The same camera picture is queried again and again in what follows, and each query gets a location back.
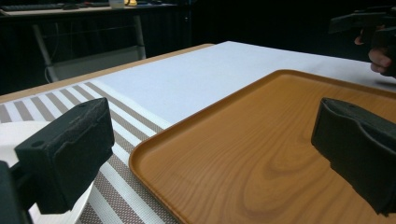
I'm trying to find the grey folding chair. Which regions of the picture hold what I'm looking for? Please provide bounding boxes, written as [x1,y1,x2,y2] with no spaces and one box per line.
[31,14,148,84]

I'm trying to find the wooden tray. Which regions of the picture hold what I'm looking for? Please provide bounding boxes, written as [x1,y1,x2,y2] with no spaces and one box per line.
[128,68,396,224]

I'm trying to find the white plate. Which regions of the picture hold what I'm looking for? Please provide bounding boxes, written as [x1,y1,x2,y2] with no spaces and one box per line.
[0,120,94,224]

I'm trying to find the black keyboard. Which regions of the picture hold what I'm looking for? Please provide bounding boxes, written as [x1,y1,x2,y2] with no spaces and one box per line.
[0,3,64,13]

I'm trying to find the desk with keyboard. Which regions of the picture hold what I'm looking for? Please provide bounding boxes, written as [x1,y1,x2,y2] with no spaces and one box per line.
[0,2,181,18]

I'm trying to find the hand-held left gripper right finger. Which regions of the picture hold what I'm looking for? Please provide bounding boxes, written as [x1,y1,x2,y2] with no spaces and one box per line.
[310,97,396,217]

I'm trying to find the white table mat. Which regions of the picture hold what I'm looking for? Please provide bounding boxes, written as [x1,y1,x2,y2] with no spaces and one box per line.
[92,40,396,131]

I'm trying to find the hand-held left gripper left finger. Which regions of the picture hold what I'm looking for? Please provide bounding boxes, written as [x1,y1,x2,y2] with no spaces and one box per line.
[0,97,115,224]

